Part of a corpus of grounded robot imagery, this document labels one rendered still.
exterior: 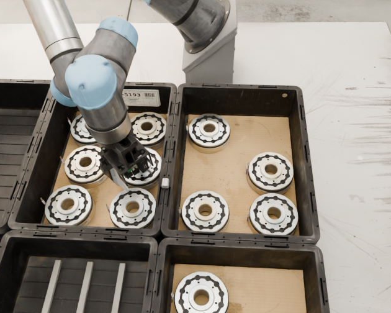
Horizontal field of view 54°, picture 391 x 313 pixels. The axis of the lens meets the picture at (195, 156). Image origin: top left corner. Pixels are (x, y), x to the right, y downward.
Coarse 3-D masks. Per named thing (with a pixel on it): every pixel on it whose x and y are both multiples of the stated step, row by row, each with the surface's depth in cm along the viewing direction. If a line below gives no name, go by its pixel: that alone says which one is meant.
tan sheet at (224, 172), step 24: (240, 120) 101; (264, 120) 100; (288, 120) 100; (240, 144) 96; (264, 144) 96; (288, 144) 96; (192, 168) 93; (216, 168) 93; (240, 168) 92; (192, 192) 89; (216, 192) 89; (240, 192) 89; (288, 192) 88; (240, 216) 85
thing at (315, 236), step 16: (176, 96) 92; (176, 112) 90; (304, 112) 88; (176, 128) 87; (304, 128) 86; (176, 144) 85; (304, 144) 84; (304, 160) 81; (240, 240) 72; (256, 240) 72; (272, 240) 72; (288, 240) 72; (304, 240) 71
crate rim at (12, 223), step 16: (48, 112) 91; (48, 128) 89; (32, 160) 83; (160, 176) 80; (160, 192) 80; (16, 208) 77; (160, 208) 76; (16, 224) 75; (32, 224) 75; (48, 224) 75; (160, 224) 74
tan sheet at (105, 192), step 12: (72, 144) 98; (60, 168) 94; (60, 180) 92; (108, 180) 92; (96, 192) 90; (108, 192) 90; (156, 192) 89; (96, 204) 88; (108, 204) 88; (96, 216) 86; (108, 216) 86
